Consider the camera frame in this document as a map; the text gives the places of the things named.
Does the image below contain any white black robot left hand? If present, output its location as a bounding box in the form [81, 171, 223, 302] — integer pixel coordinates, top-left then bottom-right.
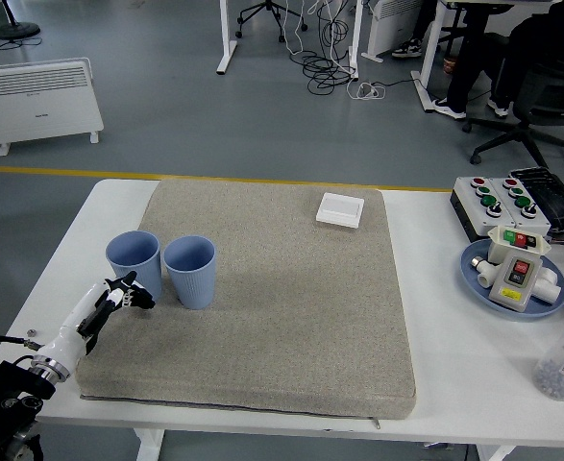
[35, 271, 157, 374]

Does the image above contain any blue ribbed plastic cup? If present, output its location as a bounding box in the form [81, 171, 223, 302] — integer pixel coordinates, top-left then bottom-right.
[162, 234, 217, 311]
[105, 230, 162, 302]

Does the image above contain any white push-button control box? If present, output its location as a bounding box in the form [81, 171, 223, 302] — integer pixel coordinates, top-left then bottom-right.
[449, 176, 519, 243]
[487, 177, 552, 237]

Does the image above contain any grey-brown cushion mat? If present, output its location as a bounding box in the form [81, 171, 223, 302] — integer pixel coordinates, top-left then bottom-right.
[74, 179, 417, 423]

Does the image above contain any white electric panel heater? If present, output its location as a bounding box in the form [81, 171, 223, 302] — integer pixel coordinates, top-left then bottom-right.
[0, 58, 105, 158]

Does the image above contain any black round floor stand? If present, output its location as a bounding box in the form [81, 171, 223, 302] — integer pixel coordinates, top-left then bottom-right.
[0, 0, 41, 40]

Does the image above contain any white desk leg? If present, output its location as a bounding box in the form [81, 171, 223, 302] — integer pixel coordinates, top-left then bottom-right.
[346, 0, 364, 81]
[215, 0, 238, 75]

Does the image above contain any black chair wheel base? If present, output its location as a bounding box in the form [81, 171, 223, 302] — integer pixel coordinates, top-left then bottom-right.
[235, 0, 308, 43]

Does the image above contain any white table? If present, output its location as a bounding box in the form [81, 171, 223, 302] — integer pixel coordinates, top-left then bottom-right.
[0, 179, 564, 461]

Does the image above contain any white pipe fitting metal end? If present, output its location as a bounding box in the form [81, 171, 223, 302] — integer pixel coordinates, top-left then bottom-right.
[468, 255, 499, 289]

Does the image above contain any person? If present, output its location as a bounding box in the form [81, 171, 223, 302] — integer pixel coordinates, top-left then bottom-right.
[391, 0, 440, 60]
[432, 0, 564, 120]

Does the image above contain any white desk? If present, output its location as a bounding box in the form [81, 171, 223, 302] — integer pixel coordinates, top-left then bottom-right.
[409, 0, 552, 113]

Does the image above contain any white heater with feet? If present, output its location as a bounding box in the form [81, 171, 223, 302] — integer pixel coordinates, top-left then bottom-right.
[360, 0, 426, 64]

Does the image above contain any blue plate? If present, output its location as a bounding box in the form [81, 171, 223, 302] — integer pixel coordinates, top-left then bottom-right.
[459, 238, 564, 319]

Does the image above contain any white pipe tee fitting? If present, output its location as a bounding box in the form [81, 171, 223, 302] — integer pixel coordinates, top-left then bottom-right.
[530, 266, 564, 306]

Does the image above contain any clear screw bottle red cap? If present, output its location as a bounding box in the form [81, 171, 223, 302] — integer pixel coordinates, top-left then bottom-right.
[530, 310, 564, 401]

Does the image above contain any black tool case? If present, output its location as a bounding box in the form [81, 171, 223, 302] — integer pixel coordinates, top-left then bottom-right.
[508, 165, 564, 236]

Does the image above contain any black office chair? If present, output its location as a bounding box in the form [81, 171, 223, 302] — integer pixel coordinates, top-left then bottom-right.
[461, 33, 564, 167]

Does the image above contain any thin black stand cable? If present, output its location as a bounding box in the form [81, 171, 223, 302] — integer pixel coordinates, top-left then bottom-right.
[0, 37, 42, 52]

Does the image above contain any white wall switch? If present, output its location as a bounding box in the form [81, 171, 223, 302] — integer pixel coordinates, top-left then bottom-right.
[315, 192, 365, 229]

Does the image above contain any white floor cable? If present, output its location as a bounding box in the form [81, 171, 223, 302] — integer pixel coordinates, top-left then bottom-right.
[280, 0, 322, 58]

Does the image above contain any black coiled floor cable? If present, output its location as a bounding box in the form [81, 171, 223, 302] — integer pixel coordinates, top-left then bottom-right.
[303, 0, 415, 96]

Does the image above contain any beige green-red button switch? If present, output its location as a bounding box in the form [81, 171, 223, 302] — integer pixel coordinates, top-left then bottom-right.
[483, 225, 552, 263]

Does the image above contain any grey red-black button switch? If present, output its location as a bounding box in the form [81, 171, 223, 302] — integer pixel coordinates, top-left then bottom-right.
[487, 252, 545, 308]

